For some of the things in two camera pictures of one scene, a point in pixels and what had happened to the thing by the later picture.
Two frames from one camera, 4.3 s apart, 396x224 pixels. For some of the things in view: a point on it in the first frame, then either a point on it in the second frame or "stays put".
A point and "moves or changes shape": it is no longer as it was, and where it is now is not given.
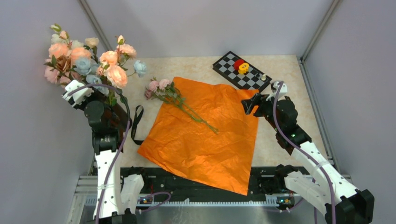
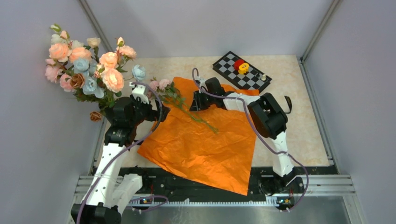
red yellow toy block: (243, 67) stays put
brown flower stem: (63, 63) moves or changes shape
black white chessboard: (252, 79) stays put
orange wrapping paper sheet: (177, 140) stays put
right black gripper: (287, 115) → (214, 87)
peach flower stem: (111, 58) stays put
